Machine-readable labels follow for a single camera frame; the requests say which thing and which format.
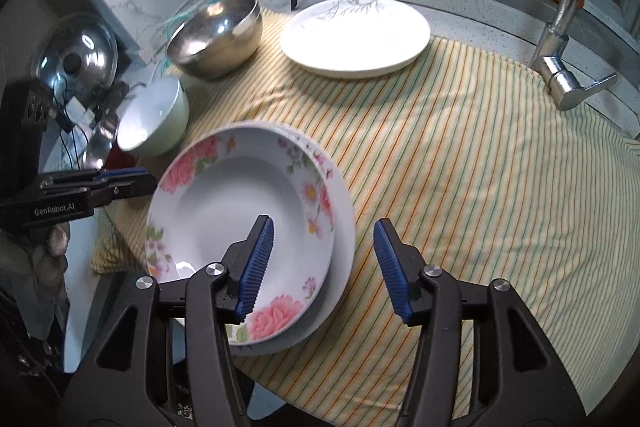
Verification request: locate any white plate with leaf print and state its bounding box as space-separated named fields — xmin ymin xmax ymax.
xmin=279 ymin=0 xmax=432 ymax=80

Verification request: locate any chrome kitchen faucet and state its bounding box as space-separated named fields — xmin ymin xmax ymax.
xmin=529 ymin=0 xmax=619 ymax=112

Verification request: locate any stainless steel pot lid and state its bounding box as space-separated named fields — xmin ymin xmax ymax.
xmin=30 ymin=14 xmax=120 ymax=102

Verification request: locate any plain white plate underneath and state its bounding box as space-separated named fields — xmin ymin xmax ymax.
xmin=235 ymin=121 xmax=357 ymax=355

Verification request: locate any white plug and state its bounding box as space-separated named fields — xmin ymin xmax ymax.
xmin=65 ymin=97 xmax=98 ymax=125

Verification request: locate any person's left hand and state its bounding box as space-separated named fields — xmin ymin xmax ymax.
xmin=27 ymin=223 xmax=71 ymax=298

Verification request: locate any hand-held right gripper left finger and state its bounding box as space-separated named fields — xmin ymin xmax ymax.
xmin=55 ymin=214 xmax=276 ymax=427

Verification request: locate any steel ladle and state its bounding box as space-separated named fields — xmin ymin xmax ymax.
xmin=82 ymin=109 xmax=121 ymax=170

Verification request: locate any stainless steel bowl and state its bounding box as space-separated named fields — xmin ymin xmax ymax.
xmin=166 ymin=0 xmax=264 ymax=81

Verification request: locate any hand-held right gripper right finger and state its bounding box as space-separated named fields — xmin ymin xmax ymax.
xmin=372 ymin=218 xmax=588 ymax=427

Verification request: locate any yellow striped cloth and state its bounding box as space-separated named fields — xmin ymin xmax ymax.
xmin=90 ymin=9 xmax=640 ymax=427

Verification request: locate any pale green bowl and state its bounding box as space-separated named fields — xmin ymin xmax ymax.
xmin=116 ymin=75 xmax=191 ymax=158

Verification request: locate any pink floral deep plate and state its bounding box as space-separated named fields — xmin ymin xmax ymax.
xmin=145 ymin=127 xmax=337 ymax=345

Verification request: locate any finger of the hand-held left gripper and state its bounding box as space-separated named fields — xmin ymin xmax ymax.
xmin=90 ymin=174 xmax=159 ymax=208
xmin=41 ymin=167 xmax=148 ymax=188

